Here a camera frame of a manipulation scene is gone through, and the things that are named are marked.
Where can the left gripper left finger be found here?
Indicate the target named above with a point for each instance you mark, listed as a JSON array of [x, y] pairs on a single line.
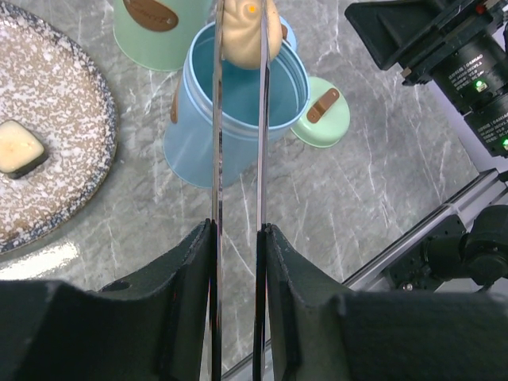
[[148, 325]]

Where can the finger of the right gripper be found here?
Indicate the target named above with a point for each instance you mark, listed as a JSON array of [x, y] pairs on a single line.
[[388, 28]]

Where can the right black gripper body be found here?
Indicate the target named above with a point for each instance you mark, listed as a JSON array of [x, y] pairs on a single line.
[[451, 43]]

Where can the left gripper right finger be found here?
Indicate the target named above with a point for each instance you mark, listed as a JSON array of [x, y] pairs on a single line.
[[321, 330]]

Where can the green lid brown handle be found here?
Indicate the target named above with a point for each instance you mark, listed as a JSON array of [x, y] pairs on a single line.
[[326, 118]]

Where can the blue lid brown handle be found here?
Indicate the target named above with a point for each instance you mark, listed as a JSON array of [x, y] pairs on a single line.
[[288, 34]]

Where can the tan round bun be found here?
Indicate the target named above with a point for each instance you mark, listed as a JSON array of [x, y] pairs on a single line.
[[241, 32]]

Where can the white sushi piece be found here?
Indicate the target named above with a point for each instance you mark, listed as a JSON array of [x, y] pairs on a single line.
[[21, 150]]

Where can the blue cylindrical container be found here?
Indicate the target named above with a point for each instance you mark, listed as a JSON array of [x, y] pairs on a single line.
[[188, 140]]

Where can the green cylindrical container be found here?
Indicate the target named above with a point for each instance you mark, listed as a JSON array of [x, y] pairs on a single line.
[[158, 34]]

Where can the speckled ceramic plate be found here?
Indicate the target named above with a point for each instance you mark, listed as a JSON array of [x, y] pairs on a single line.
[[52, 87]]

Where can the aluminium front rail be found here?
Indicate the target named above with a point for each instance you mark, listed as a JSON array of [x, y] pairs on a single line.
[[488, 189]]

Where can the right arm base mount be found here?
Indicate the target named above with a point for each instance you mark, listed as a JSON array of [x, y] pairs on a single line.
[[451, 252]]

